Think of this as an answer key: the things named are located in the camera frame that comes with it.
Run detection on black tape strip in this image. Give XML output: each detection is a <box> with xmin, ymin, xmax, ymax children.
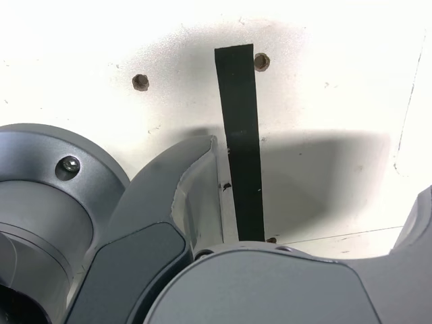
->
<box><xmin>214</xmin><ymin>43</ymin><xmax>266</xmax><ymax>243</ymax></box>

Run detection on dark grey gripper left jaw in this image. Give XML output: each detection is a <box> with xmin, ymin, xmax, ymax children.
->
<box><xmin>63</xmin><ymin>134</ymin><xmax>226</xmax><ymax>324</ymax></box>

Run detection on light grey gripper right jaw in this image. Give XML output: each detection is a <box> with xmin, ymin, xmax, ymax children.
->
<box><xmin>144</xmin><ymin>184</ymin><xmax>432</xmax><ymax>324</ymax></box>

